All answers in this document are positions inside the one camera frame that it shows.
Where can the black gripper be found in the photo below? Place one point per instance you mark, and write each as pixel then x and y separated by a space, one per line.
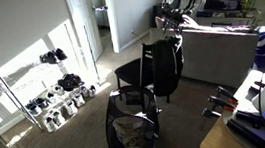
pixel 172 15

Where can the black clothing garment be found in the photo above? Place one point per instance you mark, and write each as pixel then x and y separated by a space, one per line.
pixel 167 66

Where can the black chair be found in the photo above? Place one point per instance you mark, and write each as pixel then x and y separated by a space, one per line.
pixel 132 72

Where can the black mesh laundry bag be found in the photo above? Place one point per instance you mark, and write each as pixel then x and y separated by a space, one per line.
pixel 131 124

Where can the beige clothing in bag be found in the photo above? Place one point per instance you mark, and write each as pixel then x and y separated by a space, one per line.
pixel 130 133

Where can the low tv console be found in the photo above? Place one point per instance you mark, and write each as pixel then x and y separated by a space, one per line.
pixel 223 18

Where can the grey sofa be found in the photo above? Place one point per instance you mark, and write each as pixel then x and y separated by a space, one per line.
pixel 217 54

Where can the green potted plant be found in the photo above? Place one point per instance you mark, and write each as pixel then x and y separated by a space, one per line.
pixel 250 5

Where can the black orange clamp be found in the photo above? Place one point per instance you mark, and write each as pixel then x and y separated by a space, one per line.
pixel 221 103
pixel 227 95
pixel 211 113

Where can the white open panel door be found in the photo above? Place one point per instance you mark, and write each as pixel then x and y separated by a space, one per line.
pixel 83 26

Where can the white sneaker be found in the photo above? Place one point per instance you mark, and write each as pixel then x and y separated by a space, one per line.
pixel 58 90
pixel 58 117
pixel 79 100
pixel 85 91
pixel 51 98
pixel 50 124
pixel 92 91
pixel 70 108

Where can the black shoe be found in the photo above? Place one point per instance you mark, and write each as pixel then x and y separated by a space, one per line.
pixel 49 57
pixel 60 54

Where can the dark sneaker pair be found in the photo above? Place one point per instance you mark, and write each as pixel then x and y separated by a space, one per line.
pixel 70 81

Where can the wooden table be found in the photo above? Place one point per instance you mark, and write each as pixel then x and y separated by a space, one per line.
pixel 217 140

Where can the black mounting plate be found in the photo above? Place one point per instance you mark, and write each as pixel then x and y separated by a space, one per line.
pixel 252 127

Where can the dark grey sneaker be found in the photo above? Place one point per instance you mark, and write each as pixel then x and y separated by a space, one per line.
pixel 40 103
pixel 33 109

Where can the white wall outlet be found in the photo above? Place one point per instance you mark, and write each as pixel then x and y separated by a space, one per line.
pixel 131 32

